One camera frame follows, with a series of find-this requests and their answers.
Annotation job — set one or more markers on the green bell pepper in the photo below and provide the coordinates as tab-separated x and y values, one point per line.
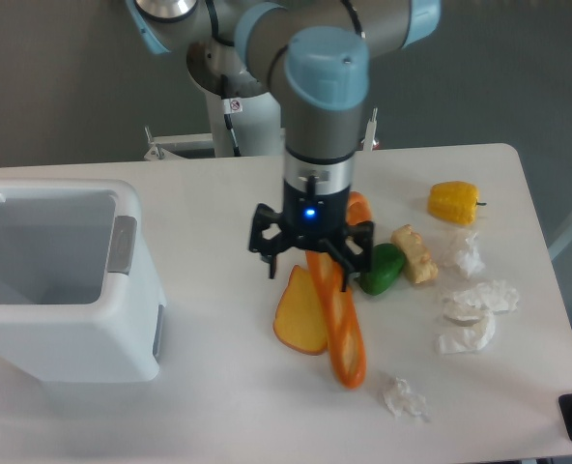
388	261

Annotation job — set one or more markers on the beige bread block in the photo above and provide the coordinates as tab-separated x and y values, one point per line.
419	266

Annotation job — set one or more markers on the crumpled white tissue lower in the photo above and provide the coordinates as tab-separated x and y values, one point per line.
466	339

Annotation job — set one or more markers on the yellow bell pepper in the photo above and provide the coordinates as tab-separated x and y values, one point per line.
455	201

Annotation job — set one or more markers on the white metal base frame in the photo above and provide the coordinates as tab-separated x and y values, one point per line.
201	145

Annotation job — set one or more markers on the white plastic bin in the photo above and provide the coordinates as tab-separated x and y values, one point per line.
80	297

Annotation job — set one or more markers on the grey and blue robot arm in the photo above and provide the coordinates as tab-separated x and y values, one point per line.
291	81

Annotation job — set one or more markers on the crumpled white tissue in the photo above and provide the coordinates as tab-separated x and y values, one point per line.
470	305
466	339
463	254

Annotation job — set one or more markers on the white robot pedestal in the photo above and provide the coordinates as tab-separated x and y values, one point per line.
245	119

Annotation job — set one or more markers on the long orange baguette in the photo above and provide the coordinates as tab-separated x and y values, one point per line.
345	342

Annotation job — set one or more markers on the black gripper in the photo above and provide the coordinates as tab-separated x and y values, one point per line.
315	194

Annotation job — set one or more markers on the small crumpled tissue front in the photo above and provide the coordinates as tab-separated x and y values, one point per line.
400	398

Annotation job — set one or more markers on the crumpled white tissue upper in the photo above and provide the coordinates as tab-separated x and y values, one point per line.
463	254

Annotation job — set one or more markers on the round orange bread roll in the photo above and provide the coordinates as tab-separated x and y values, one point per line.
358	209

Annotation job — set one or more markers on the orange toast slice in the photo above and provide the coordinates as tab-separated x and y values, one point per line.
298	321

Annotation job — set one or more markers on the crumpled white tissue middle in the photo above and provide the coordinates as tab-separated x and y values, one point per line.
470	305

